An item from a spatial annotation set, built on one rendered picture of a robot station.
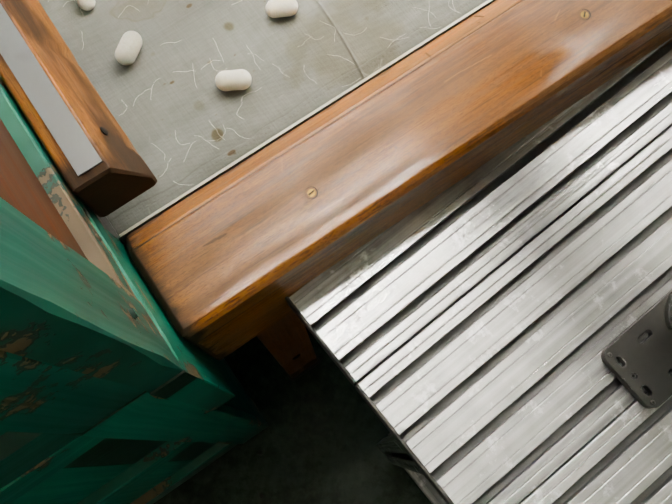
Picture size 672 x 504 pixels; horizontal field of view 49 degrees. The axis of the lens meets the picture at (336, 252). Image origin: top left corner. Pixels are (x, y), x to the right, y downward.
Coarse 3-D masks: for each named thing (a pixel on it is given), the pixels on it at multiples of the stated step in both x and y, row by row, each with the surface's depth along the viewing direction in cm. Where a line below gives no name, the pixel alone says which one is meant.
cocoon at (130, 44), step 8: (128, 32) 72; (136, 32) 72; (120, 40) 72; (128, 40) 71; (136, 40) 72; (120, 48) 71; (128, 48) 71; (136, 48) 72; (120, 56) 71; (128, 56) 71; (136, 56) 72; (128, 64) 72
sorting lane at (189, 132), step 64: (64, 0) 75; (128, 0) 75; (192, 0) 75; (256, 0) 75; (320, 0) 74; (384, 0) 74; (448, 0) 74; (192, 64) 73; (256, 64) 73; (320, 64) 73; (384, 64) 72; (128, 128) 71; (192, 128) 71; (256, 128) 71; (192, 192) 69
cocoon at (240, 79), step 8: (224, 72) 70; (232, 72) 70; (240, 72) 70; (248, 72) 71; (216, 80) 71; (224, 80) 70; (232, 80) 70; (240, 80) 70; (248, 80) 71; (224, 88) 71; (232, 88) 71; (240, 88) 71
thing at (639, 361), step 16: (656, 304) 72; (640, 320) 71; (656, 320) 71; (624, 336) 71; (656, 336) 71; (608, 352) 71; (624, 352) 71; (640, 352) 71; (656, 352) 71; (624, 368) 70; (640, 368) 70; (656, 368) 70; (624, 384) 71; (640, 384) 70; (656, 384) 70; (640, 400) 70; (656, 400) 69
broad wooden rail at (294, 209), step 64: (512, 0) 72; (576, 0) 71; (640, 0) 71; (448, 64) 70; (512, 64) 69; (576, 64) 69; (320, 128) 68; (384, 128) 68; (448, 128) 68; (512, 128) 71; (256, 192) 67; (320, 192) 66; (384, 192) 66; (192, 256) 65; (256, 256) 65; (320, 256) 68; (192, 320) 64; (256, 320) 75
